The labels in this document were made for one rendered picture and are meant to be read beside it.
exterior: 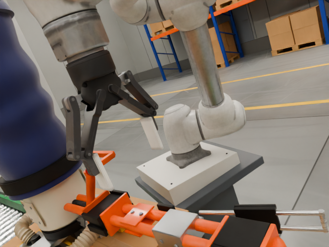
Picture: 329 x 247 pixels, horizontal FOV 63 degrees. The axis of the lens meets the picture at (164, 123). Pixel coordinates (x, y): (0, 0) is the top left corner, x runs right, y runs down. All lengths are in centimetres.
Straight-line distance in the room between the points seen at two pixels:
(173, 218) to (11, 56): 54
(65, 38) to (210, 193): 94
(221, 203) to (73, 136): 111
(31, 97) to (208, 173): 80
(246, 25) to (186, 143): 836
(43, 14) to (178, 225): 40
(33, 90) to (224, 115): 78
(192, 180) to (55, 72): 1015
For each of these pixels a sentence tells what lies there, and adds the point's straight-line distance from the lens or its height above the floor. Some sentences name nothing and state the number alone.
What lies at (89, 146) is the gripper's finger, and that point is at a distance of 44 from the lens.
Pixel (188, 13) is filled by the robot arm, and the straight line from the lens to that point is 95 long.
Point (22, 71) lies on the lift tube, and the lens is 77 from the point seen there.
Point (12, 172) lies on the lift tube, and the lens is 78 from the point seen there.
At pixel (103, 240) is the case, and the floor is 94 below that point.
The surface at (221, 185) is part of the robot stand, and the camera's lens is 124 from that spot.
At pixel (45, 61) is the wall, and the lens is 1107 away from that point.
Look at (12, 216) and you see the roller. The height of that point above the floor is 53.
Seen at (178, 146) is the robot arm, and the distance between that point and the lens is 130.
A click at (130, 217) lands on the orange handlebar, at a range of 60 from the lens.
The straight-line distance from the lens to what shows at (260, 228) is 45.
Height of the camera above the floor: 140
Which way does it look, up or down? 16 degrees down
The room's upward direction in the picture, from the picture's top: 21 degrees counter-clockwise
